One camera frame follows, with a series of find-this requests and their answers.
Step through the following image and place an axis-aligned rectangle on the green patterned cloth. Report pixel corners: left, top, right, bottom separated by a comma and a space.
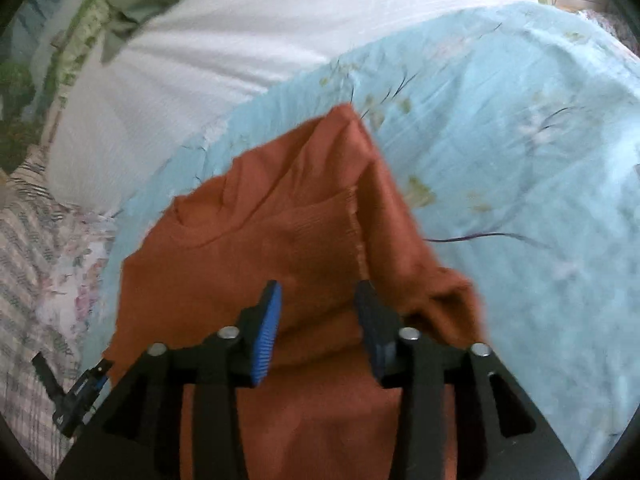
0, 0, 117, 171

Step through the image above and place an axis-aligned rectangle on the pink floral pillowcase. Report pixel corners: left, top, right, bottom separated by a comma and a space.
40, 205, 119, 341

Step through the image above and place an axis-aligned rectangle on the light blue floral bedsheet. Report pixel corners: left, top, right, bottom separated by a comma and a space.
80, 2, 640, 476

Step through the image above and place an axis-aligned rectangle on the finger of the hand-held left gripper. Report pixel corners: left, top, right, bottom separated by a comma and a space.
31, 352, 110, 437

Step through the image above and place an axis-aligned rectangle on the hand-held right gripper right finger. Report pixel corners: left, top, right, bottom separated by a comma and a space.
353, 280, 581, 480

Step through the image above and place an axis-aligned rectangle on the orange knit sweater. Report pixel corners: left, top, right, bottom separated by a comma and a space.
102, 102, 489, 480

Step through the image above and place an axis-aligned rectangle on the white striped pillow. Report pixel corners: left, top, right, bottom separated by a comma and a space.
47, 0, 546, 213

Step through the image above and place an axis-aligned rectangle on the plaid blanket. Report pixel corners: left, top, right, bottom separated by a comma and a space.
0, 147, 121, 471

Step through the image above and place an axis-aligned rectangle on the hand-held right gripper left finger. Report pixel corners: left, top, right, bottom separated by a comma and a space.
55, 280, 284, 480

